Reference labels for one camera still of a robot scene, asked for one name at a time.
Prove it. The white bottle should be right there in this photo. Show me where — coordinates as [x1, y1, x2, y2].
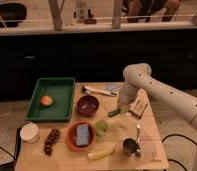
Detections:
[75, 0, 88, 23]

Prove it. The seated person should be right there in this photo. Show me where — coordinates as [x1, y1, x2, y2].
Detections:
[123, 0, 181, 23]

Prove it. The purple grape bunch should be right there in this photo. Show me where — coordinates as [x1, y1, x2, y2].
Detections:
[44, 129, 60, 156]

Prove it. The blue sponge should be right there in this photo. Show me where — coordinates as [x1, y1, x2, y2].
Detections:
[76, 124, 90, 146]

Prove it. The wooden block holder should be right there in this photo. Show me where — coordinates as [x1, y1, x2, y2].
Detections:
[129, 98, 148, 119]

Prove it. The green cup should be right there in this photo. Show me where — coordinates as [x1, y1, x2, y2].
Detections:
[94, 120, 109, 136]

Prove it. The yellow corn cob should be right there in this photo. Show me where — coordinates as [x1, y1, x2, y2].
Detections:
[86, 148, 114, 160]

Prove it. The black chair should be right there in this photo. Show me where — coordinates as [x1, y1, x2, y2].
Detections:
[0, 3, 27, 28]

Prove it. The green pepper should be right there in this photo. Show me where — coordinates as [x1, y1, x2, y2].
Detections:
[107, 109, 120, 117]

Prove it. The dark red bowl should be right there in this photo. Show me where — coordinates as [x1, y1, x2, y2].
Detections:
[76, 95, 99, 117]

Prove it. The orange plate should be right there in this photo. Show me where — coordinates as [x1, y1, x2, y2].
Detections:
[65, 121, 96, 152]

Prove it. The orange peach fruit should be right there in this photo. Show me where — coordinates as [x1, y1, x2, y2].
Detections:
[40, 95, 53, 107]

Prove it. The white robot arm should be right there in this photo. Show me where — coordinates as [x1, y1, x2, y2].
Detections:
[118, 63, 197, 171]

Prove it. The green plastic tray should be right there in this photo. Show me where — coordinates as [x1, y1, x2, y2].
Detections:
[25, 78, 75, 122]

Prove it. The black cable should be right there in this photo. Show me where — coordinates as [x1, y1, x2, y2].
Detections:
[161, 133, 197, 171]

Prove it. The white round container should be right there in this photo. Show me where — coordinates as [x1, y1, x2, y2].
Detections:
[20, 123, 40, 143]

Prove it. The metal measuring cup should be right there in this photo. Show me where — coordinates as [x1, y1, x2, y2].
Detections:
[123, 124, 141, 158]

